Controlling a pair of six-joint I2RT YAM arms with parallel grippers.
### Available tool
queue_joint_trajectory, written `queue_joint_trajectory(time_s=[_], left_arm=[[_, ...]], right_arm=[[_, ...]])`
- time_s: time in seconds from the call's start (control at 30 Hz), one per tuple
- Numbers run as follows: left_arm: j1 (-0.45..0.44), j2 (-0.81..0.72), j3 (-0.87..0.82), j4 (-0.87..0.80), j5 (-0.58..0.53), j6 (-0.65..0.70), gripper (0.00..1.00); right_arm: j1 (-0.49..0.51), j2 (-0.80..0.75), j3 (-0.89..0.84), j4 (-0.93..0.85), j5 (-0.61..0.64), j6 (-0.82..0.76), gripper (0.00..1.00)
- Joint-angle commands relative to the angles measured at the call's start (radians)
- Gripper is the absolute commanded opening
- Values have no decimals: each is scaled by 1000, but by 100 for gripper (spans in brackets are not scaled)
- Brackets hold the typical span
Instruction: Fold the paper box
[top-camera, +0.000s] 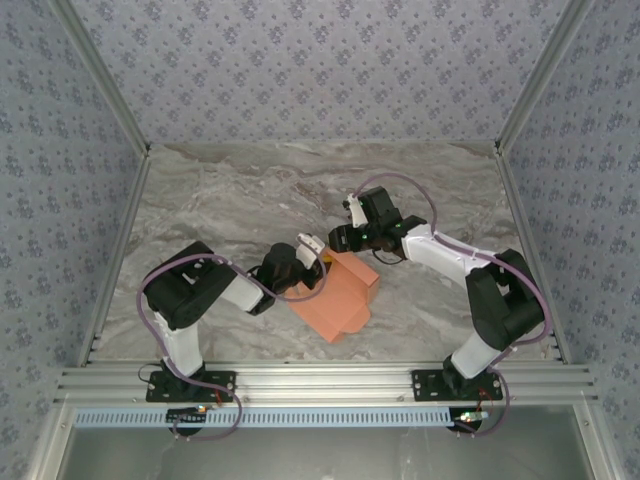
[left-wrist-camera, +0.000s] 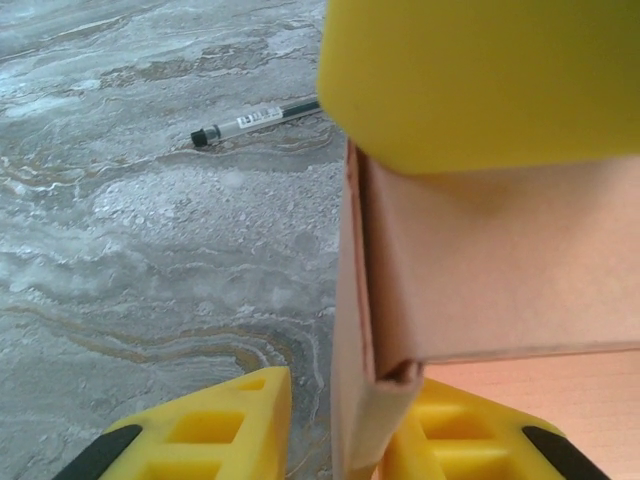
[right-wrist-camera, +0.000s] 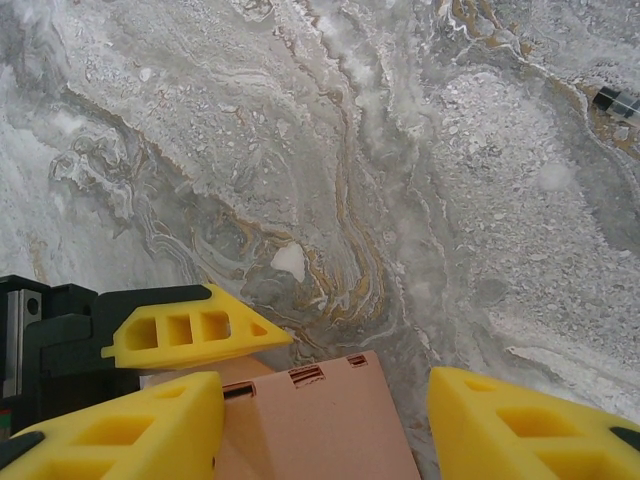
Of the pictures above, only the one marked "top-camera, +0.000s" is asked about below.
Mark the salmon orange paper box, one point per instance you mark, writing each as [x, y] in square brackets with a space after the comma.
[330, 300]

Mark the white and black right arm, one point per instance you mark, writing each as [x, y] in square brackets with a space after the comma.
[505, 305]

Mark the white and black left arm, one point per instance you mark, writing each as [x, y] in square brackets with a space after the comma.
[180, 300]

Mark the small black circuit board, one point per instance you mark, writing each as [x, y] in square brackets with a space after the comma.
[470, 417]
[185, 415]

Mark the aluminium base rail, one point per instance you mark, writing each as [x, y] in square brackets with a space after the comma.
[320, 385]

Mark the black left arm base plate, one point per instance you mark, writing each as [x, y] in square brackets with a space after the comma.
[225, 387]

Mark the aluminium side rail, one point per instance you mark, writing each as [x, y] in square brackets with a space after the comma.
[115, 255]
[532, 255]

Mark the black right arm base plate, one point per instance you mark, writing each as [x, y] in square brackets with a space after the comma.
[425, 387]

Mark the aluminium corner post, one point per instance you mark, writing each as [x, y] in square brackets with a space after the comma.
[542, 75]
[102, 75]

